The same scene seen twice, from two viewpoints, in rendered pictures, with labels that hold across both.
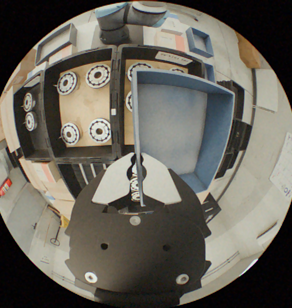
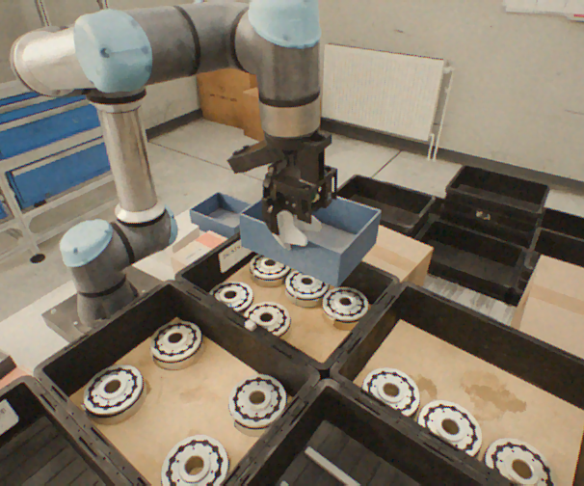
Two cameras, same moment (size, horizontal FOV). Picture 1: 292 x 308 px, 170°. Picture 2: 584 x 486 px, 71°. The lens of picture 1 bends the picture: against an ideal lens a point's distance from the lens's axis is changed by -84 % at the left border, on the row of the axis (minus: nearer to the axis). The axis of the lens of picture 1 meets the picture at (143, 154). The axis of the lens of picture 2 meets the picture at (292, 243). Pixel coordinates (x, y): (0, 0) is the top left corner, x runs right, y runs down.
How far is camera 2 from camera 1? 64 cm
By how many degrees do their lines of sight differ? 68
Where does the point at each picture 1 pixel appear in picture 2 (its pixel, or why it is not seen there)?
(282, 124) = (483, 33)
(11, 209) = not seen: outside the picture
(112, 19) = (112, 260)
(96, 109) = (219, 389)
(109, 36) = (118, 305)
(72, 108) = (161, 429)
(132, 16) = (136, 240)
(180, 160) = (339, 246)
